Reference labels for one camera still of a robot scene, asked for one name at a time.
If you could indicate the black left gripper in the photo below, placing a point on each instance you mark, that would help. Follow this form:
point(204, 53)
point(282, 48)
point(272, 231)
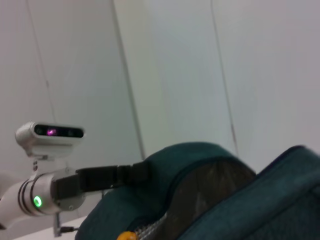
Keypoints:
point(85, 180)

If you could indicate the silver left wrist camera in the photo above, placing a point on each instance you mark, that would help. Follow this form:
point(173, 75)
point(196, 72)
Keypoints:
point(50, 140)

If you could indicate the dark teal zipper bag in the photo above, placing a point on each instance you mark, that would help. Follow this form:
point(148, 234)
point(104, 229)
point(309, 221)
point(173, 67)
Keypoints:
point(225, 200)

